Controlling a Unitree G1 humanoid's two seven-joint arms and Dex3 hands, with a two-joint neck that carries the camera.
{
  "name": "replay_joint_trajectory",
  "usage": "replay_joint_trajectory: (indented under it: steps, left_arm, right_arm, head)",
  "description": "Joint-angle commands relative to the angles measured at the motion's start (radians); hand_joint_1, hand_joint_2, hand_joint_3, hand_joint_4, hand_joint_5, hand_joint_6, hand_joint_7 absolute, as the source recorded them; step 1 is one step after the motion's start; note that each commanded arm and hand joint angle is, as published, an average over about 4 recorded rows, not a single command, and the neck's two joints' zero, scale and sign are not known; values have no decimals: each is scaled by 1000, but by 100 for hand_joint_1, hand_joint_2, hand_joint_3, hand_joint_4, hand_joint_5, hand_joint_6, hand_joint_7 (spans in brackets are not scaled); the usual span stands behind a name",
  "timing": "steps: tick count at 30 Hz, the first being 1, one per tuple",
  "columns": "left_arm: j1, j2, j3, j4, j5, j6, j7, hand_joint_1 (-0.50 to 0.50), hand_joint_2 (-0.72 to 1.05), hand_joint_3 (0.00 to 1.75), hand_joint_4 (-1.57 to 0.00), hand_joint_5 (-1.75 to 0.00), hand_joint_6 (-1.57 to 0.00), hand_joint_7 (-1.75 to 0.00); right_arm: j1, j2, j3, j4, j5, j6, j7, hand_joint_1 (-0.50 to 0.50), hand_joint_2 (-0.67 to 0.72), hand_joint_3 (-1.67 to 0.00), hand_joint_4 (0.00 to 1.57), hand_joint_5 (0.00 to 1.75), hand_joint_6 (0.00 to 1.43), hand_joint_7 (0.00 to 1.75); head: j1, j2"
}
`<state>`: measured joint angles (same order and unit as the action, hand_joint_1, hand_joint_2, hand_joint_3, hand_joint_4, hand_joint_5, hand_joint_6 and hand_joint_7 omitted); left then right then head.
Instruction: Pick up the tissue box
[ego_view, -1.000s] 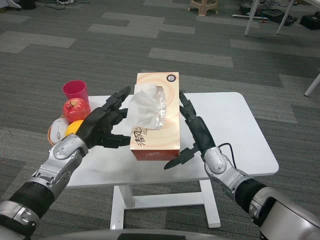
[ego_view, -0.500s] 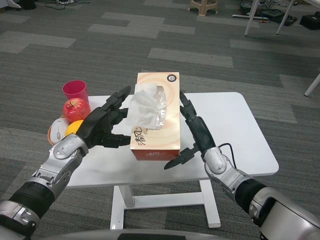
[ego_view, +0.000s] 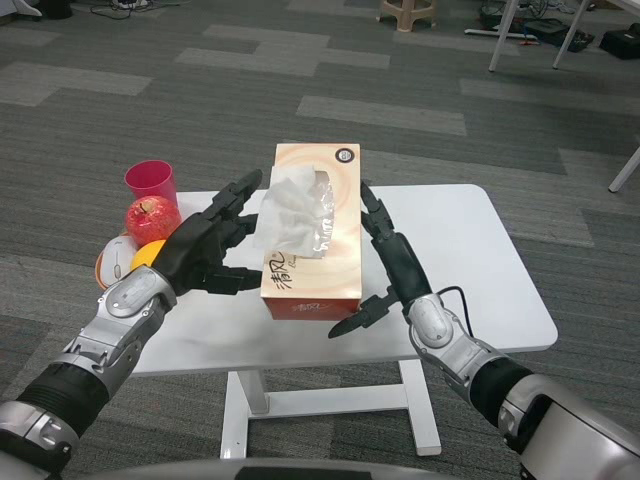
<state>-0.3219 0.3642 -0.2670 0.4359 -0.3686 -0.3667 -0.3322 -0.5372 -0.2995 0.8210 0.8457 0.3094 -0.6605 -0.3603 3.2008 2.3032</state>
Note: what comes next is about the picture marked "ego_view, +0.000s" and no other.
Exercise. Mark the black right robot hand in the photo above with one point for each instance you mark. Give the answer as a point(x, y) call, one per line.
point(405, 270)

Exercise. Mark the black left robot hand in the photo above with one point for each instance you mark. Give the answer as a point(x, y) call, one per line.
point(192, 250)

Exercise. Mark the orange tissue box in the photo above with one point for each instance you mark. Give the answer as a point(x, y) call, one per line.
point(310, 307)

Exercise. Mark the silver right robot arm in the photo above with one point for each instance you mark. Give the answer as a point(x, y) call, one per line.
point(435, 325)

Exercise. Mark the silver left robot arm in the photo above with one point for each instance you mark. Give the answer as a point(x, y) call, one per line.
point(130, 295)

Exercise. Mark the white tissue sheet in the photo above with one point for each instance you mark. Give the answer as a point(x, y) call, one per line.
point(285, 215)

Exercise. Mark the yellow lemon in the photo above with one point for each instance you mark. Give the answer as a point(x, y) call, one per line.
point(147, 255)

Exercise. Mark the red apple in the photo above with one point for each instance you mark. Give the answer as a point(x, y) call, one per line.
point(150, 220)

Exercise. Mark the white computer mouse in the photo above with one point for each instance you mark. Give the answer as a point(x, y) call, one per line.
point(115, 260)

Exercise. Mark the pink plastic cup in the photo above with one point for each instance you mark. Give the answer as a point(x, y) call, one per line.
point(150, 177)

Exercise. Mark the orange round plate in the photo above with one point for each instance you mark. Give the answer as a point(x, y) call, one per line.
point(96, 270)

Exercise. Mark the silver robot chest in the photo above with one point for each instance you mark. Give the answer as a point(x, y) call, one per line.
point(200, 472)

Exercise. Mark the beige plastic stool brown seat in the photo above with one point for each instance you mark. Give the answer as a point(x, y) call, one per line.
point(407, 22)

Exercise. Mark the black flat floor bag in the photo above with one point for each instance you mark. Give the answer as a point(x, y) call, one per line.
point(547, 30)

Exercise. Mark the black square floor bag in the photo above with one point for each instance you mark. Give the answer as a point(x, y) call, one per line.
point(620, 45)

